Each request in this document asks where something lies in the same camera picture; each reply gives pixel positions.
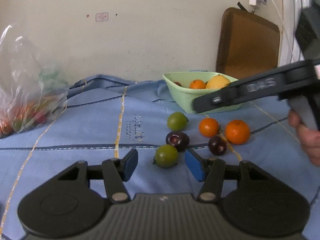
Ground dark purple plum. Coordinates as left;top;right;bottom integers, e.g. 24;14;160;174
208;135;227;156
165;131;190;152

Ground green round fruit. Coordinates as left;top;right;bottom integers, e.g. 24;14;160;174
153;144;179;168
167;112;189;131

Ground small orange tangerine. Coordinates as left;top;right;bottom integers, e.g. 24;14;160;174
189;79;206;89

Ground person's right hand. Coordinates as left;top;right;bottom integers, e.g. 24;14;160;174
288;109;320;166

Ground brown woven seat cushion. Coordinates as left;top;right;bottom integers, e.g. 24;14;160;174
216;8;280;79

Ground blue bed sheet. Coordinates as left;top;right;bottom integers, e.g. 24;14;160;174
1;75;319;239

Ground large yellow fruit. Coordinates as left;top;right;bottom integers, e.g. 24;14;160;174
206;75;231;89

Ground black tape strip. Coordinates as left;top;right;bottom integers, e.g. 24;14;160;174
237;2;247;11

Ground clear plastic fruit bag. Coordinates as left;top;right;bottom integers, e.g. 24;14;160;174
1;24;68;137

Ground white door frame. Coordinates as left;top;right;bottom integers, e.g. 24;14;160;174
279;0;311;66

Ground wall sticker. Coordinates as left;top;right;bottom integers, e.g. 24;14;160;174
95;12;108;22

